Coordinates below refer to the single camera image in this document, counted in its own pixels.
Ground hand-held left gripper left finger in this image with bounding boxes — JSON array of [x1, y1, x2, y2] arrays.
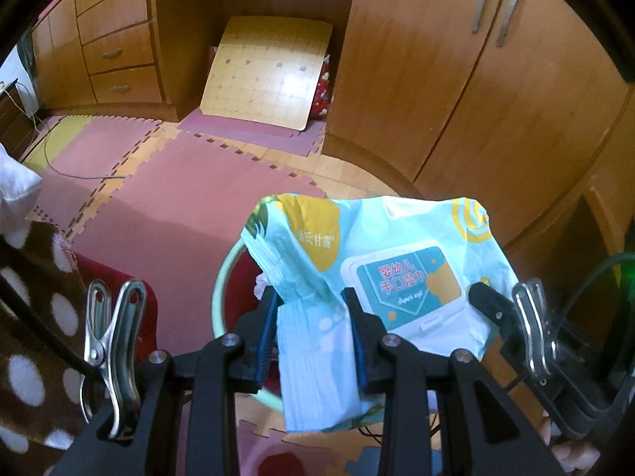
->
[[50, 286, 279, 476]]

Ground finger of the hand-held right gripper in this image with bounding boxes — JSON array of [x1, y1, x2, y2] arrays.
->
[[469, 282, 517, 338]]

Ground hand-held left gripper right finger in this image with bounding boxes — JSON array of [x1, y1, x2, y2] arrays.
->
[[342, 288, 566, 476]]

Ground red basin with green rim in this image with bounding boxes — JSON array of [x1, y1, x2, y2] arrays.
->
[[211, 235, 298, 415]]

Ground teal wet wipes packet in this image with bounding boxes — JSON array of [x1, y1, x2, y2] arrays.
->
[[241, 193, 519, 434]]

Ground person's right hand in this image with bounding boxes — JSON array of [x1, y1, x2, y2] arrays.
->
[[538, 414, 603, 476]]

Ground silver spring clip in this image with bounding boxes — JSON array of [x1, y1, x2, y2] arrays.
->
[[511, 280, 559, 382], [79, 279, 148, 442]]

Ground foam puzzle floor mat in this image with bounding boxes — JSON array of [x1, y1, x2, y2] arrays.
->
[[22, 111, 328, 283]]

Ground brown polka dot blanket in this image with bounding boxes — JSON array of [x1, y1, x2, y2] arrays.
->
[[0, 218, 100, 476]]

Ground wooden wardrobe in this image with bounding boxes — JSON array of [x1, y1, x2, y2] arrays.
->
[[322, 0, 635, 308]]

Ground red patterned cushion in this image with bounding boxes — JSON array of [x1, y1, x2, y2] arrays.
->
[[310, 54, 332, 120]]

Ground yellow chess board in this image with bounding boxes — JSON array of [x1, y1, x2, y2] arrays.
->
[[198, 16, 334, 132]]

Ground white pillow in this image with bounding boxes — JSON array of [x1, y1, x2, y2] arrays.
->
[[0, 141, 44, 236]]

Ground wooden desk with drawers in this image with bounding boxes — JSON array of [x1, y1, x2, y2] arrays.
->
[[30, 0, 360, 122]]

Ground dark wooden nightstand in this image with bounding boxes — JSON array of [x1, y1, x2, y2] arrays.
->
[[0, 77, 40, 159]]

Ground dark hanging clothes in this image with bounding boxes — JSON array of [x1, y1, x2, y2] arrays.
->
[[15, 35, 38, 80]]

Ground thick black gripper cable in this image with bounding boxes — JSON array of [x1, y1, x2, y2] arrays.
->
[[0, 275, 97, 375]]

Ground white cable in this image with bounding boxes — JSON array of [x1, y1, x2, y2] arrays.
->
[[0, 82, 127, 182]]

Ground metal wardrobe door handle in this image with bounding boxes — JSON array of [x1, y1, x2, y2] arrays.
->
[[497, 0, 524, 48], [471, 0, 496, 33]]

